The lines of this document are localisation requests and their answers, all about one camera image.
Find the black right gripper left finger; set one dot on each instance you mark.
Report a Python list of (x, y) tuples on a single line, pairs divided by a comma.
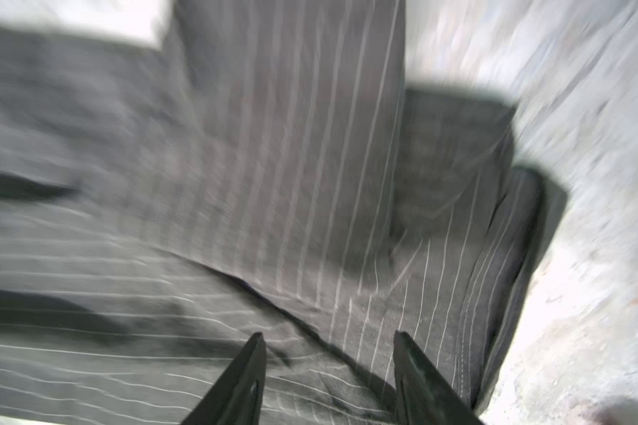
[(236, 396)]

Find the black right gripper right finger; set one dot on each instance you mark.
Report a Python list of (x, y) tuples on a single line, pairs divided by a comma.
[(423, 396)]

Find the dark grey pinstriped shirt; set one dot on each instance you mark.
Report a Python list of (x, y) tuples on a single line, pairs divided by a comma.
[(263, 169)]

